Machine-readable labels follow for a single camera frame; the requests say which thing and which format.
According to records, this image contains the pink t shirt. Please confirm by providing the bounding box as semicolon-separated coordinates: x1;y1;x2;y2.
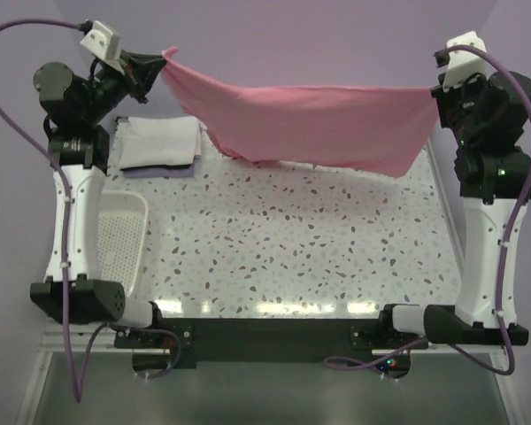
161;48;438;178

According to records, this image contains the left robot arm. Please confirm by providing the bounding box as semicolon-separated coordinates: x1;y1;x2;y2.
30;52;165;328

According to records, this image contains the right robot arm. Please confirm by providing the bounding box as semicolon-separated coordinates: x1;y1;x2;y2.
374;72;531;348

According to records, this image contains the folded white t shirt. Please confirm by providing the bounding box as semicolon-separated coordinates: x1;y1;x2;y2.
119;116;202;169

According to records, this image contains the folded purple t shirt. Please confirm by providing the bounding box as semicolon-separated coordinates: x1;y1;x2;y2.
119;155;199;178

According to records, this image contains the white perforated plastic basket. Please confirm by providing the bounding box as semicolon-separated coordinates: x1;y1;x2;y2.
98;190;149;297

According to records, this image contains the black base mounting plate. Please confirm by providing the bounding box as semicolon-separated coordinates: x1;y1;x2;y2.
114;318;428;372

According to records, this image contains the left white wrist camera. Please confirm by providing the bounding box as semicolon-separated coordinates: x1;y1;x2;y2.
81;20;124;74

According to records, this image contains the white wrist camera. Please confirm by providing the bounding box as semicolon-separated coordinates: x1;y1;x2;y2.
434;31;486;92
81;20;124;74

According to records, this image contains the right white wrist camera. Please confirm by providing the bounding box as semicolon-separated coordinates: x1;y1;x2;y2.
434;31;486;92

